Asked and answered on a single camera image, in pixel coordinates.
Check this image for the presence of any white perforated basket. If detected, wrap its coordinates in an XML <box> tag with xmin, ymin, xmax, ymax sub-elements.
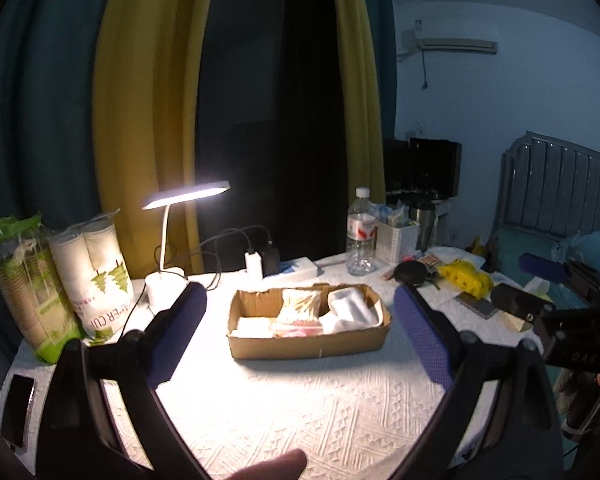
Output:
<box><xmin>376</xmin><ymin>221</ymin><xmax>419</xmax><ymax>263</ymax></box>

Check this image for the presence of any black power adapter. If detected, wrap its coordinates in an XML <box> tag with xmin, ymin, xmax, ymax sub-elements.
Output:
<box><xmin>259</xmin><ymin>243</ymin><xmax>280</xmax><ymax>278</ymax></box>

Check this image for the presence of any white power strip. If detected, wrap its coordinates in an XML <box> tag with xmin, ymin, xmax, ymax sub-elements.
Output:
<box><xmin>279</xmin><ymin>257</ymin><xmax>320</xmax><ymax>283</ymax></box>

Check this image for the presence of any white phone charger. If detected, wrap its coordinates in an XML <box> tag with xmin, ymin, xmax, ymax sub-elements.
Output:
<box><xmin>245</xmin><ymin>252</ymin><xmax>263</xmax><ymax>282</ymax></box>

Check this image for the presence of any pink plush toy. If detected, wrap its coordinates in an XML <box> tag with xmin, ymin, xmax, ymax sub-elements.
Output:
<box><xmin>276</xmin><ymin>326</ymin><xmax>324</xmax><ymax>338</ymax></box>

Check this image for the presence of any black lamp cable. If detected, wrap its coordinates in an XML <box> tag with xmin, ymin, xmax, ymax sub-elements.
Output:
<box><xmin>116</xmin><ymin>278</ymin><xmax>150</xmax><ymax>340</ymax></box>

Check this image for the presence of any steel thermos cup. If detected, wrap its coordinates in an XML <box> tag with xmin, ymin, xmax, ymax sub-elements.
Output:
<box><xmin>410</xmin><ymin>200</ymin><xmax>436</xmax><ymax>252</ymax></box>

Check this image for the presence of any white paper cup pack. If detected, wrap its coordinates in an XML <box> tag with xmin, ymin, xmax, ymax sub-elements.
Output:
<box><xmin>45</xmin><ymin>211</ymin><xmax>134</xmax><ymax>344</ymax></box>

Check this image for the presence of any black round zip case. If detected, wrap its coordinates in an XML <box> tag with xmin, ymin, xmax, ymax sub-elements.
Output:
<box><xmin>392</xmin><ymin>260</ymin><xmax>428</xmax><ymax>287</ymax></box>

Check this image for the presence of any checkered card packet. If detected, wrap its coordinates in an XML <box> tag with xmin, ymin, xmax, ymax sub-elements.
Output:
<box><xmin>417</xmin><ymin>254</ymin><xmax>444</xmax><ymax>272</ymax></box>

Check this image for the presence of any left hand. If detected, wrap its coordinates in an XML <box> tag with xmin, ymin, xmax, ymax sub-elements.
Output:
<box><xmin>230</xmin><ymin>448</ymin><xmax>308</xmax><ymax>480</ymax></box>

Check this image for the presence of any clear water bottle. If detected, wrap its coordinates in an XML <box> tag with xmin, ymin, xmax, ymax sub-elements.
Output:
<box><xmin>346</xmin><ymin>186</ymin><xmax>377</xmax><ymax>276</ymax></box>

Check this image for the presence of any yellow plastic bag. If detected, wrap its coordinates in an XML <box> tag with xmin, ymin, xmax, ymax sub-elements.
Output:
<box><xmin>438</xmin><ymin>259</ymin><xmax>493</xmax><ymax>299</ymax></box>

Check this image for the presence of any black monitor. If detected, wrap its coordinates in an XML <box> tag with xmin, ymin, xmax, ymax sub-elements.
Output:
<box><xmin>382</xmin><ymin>138</ymin><xmax>463</xmax><ymax>200</ymax></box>

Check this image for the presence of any green paper cup pack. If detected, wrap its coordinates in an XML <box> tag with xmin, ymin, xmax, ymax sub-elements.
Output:
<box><xmin>0</xmin><ymin>214</ymin><xmax>81</xmax><ymax>364</ymax></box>

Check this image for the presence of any white tablecloth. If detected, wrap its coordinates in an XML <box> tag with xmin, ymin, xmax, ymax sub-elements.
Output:
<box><xmin>0</xmin><ymin>271</ymin><xmax>540</xmax><ymax>479</ymax></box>

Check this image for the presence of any cardboard box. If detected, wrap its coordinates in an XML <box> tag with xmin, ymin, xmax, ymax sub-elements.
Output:
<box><xmin>227</xmin><ymin>283</ymin><xmax>391</xmax><ymax>360</ymax></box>

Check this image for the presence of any white fluffy ball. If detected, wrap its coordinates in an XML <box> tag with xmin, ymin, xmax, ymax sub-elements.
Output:
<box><xmin>230</xmin><ymin>316</ymin><xmax>275</xmax><ymax>339</ymax></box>

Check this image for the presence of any white desk lamp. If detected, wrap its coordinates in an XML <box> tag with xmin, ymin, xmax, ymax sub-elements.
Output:
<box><xmin>143</xmin><ymin>180</ymin><xmax>230</xmax><ymax>312</ymax></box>

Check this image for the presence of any white towel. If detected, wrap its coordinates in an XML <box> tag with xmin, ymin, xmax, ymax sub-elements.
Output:
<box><xmin>318</xmin><ymin>287</ymin><xmax>384</xmax><ymax>334</ymax></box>

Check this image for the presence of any cotton swab bag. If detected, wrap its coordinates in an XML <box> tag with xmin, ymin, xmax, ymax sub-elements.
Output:
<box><xmin>276</xmin><ymin>288</ymin><xmax>321</xmax><ymax>326</ymax></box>

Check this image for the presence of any black smartphone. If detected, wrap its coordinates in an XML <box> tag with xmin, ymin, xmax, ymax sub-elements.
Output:
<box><xmin>1</xmin><ymin>374</ymin><xmax>36</xmax><ymax>451</ymax></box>

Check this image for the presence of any wall air conditioner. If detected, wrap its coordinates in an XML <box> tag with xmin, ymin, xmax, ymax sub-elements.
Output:
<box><xmin>401</xmin><ymin>20</ymin><xmax>498</xmax><ymax>54</ymax></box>

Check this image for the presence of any yellow curtain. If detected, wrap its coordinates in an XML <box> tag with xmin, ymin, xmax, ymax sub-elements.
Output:
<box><xmin>92</xmin><ymin>0</ymin><xmax>211</xmax><ymax>278</ymax></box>

